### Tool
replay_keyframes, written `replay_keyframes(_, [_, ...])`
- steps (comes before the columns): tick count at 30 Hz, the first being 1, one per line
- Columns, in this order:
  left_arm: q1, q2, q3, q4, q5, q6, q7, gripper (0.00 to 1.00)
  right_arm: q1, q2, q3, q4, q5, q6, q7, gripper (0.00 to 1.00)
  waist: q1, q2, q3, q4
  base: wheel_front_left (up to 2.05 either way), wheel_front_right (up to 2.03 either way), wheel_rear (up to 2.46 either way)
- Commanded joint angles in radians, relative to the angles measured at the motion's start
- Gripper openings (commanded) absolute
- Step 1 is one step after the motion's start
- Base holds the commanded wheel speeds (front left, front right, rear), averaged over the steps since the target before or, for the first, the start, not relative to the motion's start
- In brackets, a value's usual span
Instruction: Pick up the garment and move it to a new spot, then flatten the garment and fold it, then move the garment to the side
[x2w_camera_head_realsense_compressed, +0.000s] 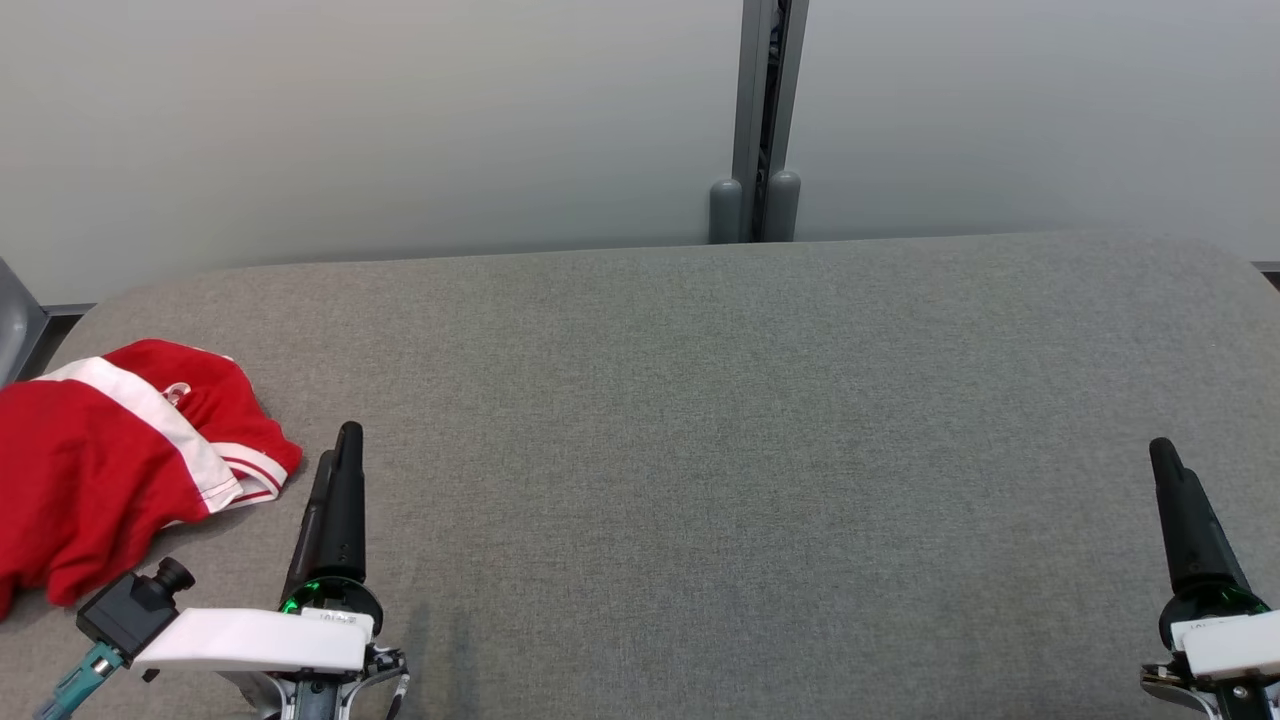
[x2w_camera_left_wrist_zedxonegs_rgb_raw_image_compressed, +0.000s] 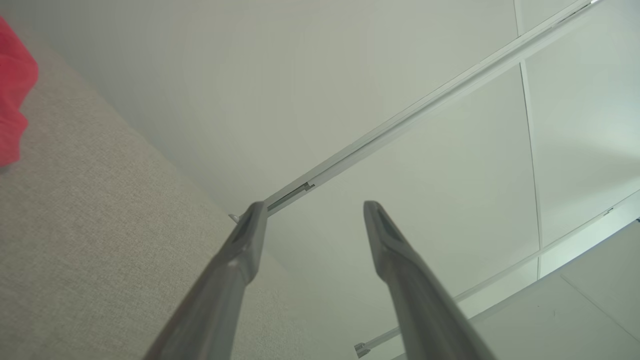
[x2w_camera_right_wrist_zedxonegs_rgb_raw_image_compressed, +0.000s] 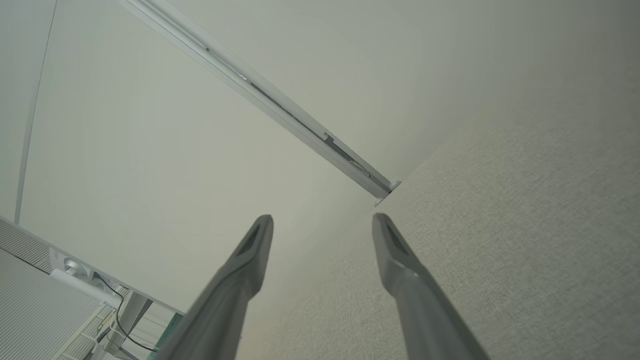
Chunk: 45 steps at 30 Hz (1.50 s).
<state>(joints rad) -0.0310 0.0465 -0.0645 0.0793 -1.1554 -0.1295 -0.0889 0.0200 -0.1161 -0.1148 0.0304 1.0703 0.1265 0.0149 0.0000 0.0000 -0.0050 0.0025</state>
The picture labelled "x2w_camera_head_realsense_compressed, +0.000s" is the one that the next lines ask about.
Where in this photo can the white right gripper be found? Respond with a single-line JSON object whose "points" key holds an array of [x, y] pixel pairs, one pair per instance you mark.
{"points": [[1230, 645]]}

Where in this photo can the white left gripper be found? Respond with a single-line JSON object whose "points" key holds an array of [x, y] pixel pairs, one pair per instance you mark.
{"points": [[260, 640]]}

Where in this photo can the red white-trimmed shorts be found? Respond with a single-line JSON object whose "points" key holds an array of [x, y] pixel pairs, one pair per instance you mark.
{"points": [[60, 500]]}

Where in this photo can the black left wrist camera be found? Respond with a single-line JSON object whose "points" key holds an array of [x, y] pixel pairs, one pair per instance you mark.
{"points": [[125, 610]]}

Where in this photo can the grey single-foot partition post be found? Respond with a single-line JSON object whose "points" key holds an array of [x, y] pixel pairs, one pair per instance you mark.
{"points": [[15, 330]]}

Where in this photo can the grey double-foot partition post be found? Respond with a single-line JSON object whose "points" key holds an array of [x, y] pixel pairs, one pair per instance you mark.
{"points": [[750, 100]]}

